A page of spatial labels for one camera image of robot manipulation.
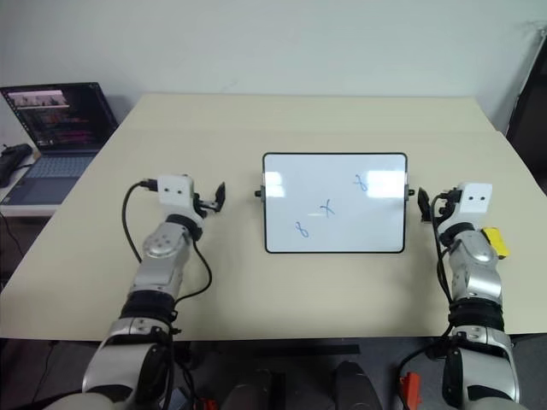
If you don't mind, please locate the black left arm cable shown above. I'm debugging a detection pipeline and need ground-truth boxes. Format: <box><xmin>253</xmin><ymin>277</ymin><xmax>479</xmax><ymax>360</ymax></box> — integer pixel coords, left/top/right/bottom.
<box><xmin>122</xmin><ymin>178</ymin><xmax>214</xmax><ymax>301</ymax></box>

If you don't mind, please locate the open blue-grey laptop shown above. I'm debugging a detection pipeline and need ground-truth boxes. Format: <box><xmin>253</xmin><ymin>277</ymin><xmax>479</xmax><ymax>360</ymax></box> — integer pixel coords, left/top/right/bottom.
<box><xmin>0</xmin><ymin>81</ymin><xmax>121</xmax><ymax>207</ymax></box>

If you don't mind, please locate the black-framed small whiteboard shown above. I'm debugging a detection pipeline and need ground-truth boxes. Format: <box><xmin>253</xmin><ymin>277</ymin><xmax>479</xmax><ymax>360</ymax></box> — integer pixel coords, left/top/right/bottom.
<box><xmin>255</xmin><ymin>151</ymin><xmax>415</xmax><ymax>255</ymax></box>

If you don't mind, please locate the dark rounded shape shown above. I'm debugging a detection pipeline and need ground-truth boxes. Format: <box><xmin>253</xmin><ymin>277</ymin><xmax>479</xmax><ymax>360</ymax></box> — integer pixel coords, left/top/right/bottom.
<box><xmin>221</xmin><ymin>367</ymin><xmax>275</xmax><ymax>410</ymax></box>
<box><xmin>332</xmin><ymin>360</ymin><xmax>385</xmax><ymax>410</ymax></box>

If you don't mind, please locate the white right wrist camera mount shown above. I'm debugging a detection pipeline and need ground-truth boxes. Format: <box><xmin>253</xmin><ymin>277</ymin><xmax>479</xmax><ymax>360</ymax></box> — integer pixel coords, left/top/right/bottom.
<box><xmin>451</xmin><ymin>182</ymin><xmax>495</xmax><ymax>226</ymax></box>

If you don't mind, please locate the red plastic clip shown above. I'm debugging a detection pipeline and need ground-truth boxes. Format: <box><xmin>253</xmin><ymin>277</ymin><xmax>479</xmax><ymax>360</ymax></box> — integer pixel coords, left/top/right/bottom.
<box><xmin>398</xmin><ymin>372</ymin><xmax>423</xmax><ymax>403</ymax></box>

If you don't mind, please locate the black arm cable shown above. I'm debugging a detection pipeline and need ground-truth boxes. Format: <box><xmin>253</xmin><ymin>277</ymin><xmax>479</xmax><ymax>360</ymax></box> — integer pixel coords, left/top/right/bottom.
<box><xmin>398</xmin><ymin>194</ymin><xmax>462</xmax><ymax>378</ymax></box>
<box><xmin>122</xmin><ymin>178</ymin><xmax>214</xmax><ymax>301</ymax></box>

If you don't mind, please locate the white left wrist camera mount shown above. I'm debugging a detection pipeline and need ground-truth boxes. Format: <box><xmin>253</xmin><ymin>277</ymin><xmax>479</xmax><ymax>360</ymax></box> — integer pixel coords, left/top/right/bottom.
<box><xmin>156</xmin><ymin>173</ymin><xmax>197</xmax><ymax>220</ymax></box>

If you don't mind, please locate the yellow object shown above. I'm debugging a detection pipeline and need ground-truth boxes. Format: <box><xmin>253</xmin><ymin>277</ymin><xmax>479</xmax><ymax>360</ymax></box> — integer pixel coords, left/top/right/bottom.
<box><xmin>481</xmin><ymin>226</ymin><xmax>513</xmax><ymax>260</ymax></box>

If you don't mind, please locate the black bag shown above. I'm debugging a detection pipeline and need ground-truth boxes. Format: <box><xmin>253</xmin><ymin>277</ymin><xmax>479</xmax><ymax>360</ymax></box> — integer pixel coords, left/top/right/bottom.
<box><xmin>0</xmin><ymin>143</ymin><xmax>33</xmax><ymax>188</ymax></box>

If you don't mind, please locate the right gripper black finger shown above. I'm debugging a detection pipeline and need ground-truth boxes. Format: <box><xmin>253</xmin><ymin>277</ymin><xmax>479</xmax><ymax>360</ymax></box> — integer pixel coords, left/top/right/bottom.
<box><xmin>416</xmin><ymin>186</ymin><xmax>432</xmax><ymax>225</ymax></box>

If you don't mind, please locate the dark brown panel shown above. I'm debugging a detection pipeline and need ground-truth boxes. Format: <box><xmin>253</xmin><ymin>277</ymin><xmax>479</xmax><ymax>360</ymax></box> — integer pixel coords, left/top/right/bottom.
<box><xmin>505</xmin><ymin>32</ymin><xmax>547</xmax><ymax>183</ymax></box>

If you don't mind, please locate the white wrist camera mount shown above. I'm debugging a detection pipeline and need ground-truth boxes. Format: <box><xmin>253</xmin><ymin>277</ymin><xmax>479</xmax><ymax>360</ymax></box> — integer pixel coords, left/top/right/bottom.
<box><xmin>156</xmin><ymin>173</ymin><xmax>197</xmax><ymax>220</ymax></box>
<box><xmin>451</xmin><ymin>182</ymin><xmax>495</xmax><ymax>226</ymax></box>

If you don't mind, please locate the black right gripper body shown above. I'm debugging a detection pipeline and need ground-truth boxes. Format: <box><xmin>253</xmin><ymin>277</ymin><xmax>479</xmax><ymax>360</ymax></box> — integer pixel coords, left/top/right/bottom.
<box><xmin>429</xmin><ymin>189</ymin><xmax>462</xmax><ymax>225</ymax></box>

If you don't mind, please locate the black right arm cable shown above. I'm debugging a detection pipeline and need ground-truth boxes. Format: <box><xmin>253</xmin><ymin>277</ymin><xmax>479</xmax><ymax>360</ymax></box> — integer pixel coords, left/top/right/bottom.
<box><xmin>398</xmin><ymin>194</ymin><xmax>462</xmax><ymax>378</ymax></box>

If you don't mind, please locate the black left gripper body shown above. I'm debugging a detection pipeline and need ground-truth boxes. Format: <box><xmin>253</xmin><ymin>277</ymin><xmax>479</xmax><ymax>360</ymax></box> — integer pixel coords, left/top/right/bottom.
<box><xmin>191</xmin><ymin>193</ymin><xmax>217</xmax><ymax>218</ymax></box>

